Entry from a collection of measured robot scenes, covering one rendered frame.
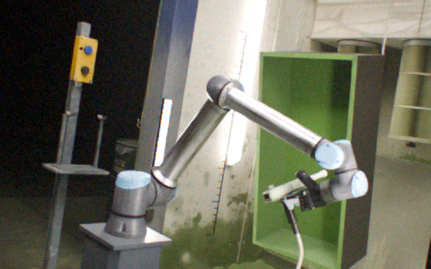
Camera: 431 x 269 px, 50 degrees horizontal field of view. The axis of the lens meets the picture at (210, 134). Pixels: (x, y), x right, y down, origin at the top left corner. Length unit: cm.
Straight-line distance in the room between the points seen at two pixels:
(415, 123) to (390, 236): 84
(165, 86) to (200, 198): 87
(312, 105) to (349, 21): 110
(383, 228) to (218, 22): 193
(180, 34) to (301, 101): 88
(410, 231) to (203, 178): 153
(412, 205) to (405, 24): 132
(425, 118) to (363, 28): 83
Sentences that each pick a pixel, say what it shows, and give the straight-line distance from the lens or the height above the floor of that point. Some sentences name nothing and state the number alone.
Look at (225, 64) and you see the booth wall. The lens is 330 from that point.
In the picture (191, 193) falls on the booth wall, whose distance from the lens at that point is 326.
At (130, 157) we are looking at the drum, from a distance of 367.
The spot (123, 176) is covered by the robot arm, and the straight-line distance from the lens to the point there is 208.
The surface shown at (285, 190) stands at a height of 97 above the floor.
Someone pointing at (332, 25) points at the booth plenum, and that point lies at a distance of 397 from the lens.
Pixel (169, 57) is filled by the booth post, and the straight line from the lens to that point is 298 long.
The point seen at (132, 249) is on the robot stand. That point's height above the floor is 61.
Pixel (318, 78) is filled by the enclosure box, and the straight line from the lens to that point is 295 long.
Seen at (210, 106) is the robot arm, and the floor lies 126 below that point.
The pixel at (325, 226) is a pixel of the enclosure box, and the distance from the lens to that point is 311.
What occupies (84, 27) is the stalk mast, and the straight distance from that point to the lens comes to 290.
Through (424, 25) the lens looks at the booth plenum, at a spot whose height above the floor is 206.
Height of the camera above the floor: 125
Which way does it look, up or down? 3 degrees down
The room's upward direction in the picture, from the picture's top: 9 degrees clockwise
